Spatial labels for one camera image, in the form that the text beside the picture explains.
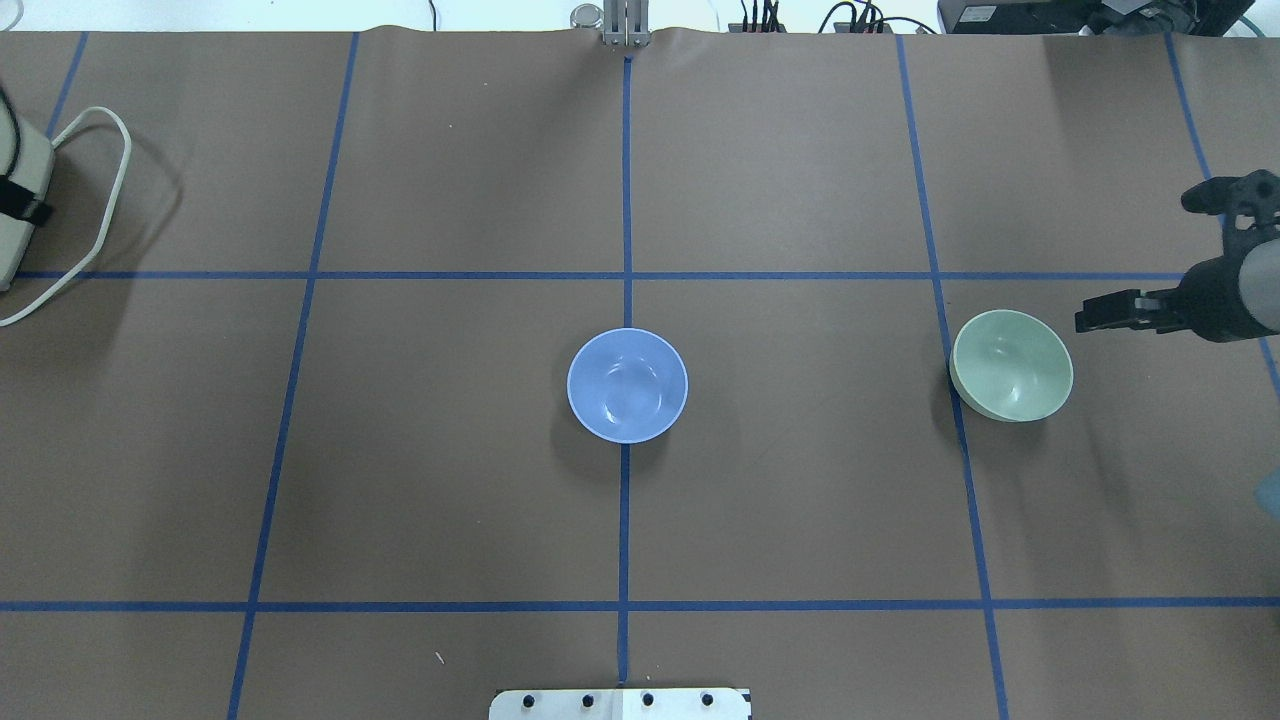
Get green bowl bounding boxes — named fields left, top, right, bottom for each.
left=948, top=309, right=1074, bottom=423

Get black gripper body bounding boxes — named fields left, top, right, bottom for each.
left=1167, top=256, right=1251, bottom=343

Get blue bowl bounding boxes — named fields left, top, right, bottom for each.
left=564, top=327, right=690, bottom=445

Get aluminium camera post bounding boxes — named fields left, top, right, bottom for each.
left=600, top=0, right=652, bottom=47

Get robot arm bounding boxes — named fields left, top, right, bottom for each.
left=1074, top=240, right=1279, bottom=343

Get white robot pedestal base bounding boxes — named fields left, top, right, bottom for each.
left=488, top=687, right=753, bottom=719

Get cream toaster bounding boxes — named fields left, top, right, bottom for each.
left=1, top=94, right=54, bottom=291

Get white toaster power cord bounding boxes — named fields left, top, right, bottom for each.
left=0, top=106, right=133, bottom=327

